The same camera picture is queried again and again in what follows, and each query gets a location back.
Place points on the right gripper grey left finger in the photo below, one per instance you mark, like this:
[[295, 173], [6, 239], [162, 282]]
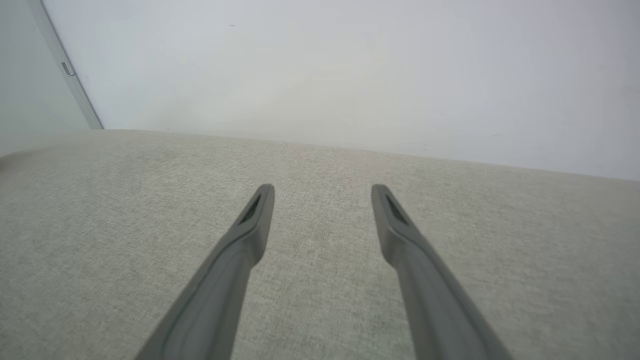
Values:
[[215, 300]]

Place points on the small silver strip clip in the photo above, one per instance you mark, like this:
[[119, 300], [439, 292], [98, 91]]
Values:
[[68, 69]]

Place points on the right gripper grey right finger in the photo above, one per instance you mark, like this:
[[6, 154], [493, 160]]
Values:
[[435, 305]]

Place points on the grey metal wall strip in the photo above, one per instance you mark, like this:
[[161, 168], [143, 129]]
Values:
[[75, 86]]

